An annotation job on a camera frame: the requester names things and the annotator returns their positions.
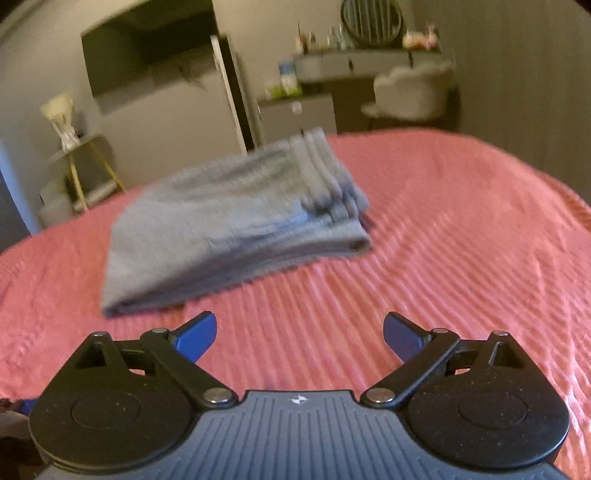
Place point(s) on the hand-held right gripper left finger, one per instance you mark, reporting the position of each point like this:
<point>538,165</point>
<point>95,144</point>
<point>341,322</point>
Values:
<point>196,334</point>

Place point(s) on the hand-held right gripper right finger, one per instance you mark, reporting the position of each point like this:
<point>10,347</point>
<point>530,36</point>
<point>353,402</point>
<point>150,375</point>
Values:
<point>404,334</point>

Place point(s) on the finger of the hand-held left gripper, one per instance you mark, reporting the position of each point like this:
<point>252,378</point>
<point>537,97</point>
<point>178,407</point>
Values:
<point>26,406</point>

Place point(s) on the grey pants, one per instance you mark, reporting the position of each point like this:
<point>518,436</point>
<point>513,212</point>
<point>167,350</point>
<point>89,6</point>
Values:
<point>221,221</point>

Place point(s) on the pink ribbed bedspread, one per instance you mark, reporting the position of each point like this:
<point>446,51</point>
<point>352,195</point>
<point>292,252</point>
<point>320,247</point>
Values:
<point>438,221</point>

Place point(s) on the grey round pouf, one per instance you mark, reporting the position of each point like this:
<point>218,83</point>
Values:
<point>54,207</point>

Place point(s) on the round side table yellow legs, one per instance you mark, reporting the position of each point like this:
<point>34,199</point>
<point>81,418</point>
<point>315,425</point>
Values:
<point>78,148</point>

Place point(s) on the white fluffy chair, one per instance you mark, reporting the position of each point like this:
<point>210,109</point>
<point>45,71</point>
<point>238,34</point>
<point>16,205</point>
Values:
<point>411,94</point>

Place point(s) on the grey bedside cabinet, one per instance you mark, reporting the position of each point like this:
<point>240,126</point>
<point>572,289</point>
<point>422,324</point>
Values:
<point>300,117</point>

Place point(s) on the white door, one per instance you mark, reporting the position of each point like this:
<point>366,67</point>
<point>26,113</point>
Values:
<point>228,87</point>

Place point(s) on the white table ornament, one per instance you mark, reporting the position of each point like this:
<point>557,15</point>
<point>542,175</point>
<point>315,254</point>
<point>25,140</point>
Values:
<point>62,117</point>

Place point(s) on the green packet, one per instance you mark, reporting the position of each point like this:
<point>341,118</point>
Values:
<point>275,92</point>

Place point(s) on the white and blue container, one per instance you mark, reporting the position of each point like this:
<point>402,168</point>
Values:
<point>288,77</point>

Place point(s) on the grey vanity desk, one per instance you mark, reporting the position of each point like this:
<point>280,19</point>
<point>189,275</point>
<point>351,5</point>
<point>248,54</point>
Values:
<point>360,62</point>

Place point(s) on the pink plush toy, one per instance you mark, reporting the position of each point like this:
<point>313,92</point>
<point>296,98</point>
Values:
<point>420,39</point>

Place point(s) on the row of cosmetic bottles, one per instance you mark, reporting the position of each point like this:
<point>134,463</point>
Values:
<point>323,40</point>

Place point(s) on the oval black-framed mirror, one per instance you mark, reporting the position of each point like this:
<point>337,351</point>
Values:
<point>371,21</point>

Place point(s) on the wall-mounted black television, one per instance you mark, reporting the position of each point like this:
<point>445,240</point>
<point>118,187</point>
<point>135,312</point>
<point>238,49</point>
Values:
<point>138,50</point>

